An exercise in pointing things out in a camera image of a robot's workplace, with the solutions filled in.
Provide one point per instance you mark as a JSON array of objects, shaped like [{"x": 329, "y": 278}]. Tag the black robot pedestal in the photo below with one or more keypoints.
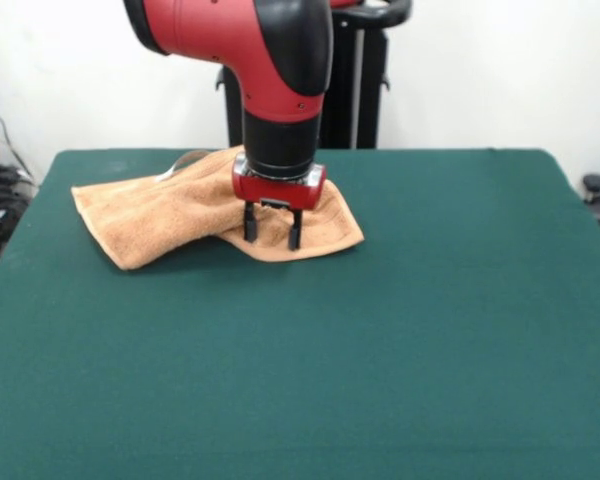
[{"x": 355, "y": 90}]

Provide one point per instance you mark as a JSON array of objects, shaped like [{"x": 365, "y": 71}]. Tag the tan terry towel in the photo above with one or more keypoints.
[{"x": 155, "y": 215}]

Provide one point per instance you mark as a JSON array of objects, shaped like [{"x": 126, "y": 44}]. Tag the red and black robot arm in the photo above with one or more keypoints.
[{"x": 250, "y": 50}]

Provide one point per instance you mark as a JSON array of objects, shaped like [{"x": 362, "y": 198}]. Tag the dark green table cloth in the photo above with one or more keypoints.
[{"x": 180, "y": 375}]

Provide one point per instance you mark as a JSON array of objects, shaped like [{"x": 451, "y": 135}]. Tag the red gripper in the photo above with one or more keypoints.
[{"x": 275, "y": 192}]

